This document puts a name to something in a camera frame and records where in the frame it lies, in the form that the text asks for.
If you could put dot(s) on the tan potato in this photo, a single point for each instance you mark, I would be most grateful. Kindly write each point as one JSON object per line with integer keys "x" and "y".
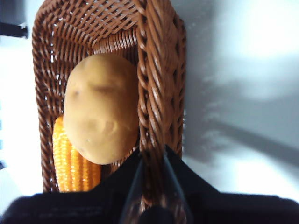
{"x": 100, "y": 107}

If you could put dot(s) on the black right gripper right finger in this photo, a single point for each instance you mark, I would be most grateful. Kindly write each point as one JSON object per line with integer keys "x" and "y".
{"x": 233, "y": 210}

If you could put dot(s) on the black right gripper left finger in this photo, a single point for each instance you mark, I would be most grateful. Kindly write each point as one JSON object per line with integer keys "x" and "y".
{"x": 81, "y": 207}

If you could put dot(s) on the brown wicker basket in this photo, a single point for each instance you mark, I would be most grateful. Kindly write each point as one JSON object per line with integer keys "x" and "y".
{"x": 161, "y": 81}

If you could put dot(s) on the orange corn cob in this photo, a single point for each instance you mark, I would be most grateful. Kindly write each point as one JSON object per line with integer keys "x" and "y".
{"x": 70, "y": 168}

